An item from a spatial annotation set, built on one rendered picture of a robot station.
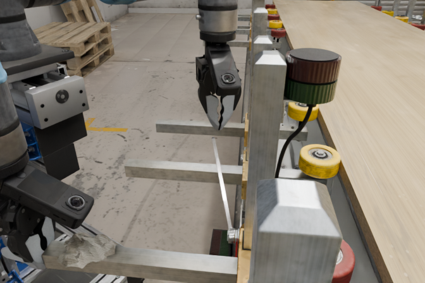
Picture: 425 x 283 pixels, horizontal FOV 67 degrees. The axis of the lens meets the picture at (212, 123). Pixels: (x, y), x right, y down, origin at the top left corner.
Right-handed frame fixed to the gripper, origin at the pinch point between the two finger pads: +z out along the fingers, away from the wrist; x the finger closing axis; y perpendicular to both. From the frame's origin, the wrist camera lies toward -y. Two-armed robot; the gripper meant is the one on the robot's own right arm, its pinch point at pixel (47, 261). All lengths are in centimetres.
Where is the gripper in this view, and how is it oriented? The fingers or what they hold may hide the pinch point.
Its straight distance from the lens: 62.8
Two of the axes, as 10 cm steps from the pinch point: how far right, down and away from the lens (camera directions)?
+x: -1.1, 4.6, -8.8
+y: -9.9, -0.5, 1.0
